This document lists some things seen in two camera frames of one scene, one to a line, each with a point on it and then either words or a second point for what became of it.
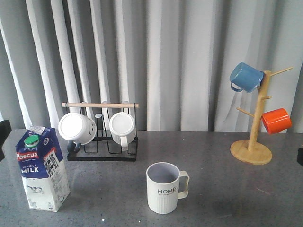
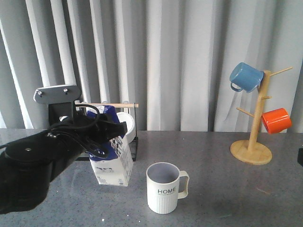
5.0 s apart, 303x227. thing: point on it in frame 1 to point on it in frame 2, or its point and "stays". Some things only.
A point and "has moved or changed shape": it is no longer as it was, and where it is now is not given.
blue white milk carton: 42,169 has moved or changed shape
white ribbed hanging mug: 122,126 stays
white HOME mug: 163,183 stays
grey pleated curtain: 173,57 stays
